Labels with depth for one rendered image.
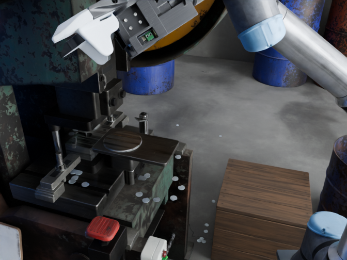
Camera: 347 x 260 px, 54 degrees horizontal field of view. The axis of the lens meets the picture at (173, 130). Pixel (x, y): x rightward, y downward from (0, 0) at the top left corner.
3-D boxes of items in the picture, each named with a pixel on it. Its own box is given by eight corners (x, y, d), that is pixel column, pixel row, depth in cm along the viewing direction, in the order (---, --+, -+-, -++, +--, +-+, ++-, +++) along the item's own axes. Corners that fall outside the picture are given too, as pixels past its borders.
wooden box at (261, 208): (294, 222, 186) (309, 172, 169) (296, 281, 154) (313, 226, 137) (222, 207, 195) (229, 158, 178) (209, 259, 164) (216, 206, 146)
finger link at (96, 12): (100, 13, 40) (143, -6, 46) (93, 1, 39) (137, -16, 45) (81, 31, 43) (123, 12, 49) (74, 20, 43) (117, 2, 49)
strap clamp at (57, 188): (84, 168, 109) (81, 142, 104) (53, 202, 95) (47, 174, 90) (68, 165, 110) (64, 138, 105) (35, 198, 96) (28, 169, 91)
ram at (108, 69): (131, 101, 110) (126, 6, 95) (109, 122, 98) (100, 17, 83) (84, 93, 114) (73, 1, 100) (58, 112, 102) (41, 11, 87)
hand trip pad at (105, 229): (123, 242, 86) (121, 220, 82) (112, 260, 81) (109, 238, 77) (98, 235, 88) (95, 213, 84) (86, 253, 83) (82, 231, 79)
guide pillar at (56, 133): (64, 153, 110) (58, 116, 103) (60, 157, 109) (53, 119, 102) (58, 152, 111) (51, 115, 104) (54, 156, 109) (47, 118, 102)
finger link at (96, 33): (89, 65, 38) (136, 38, 45) (57, 19, 37) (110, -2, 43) (76, 75, 41) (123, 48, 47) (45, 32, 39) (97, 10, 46)
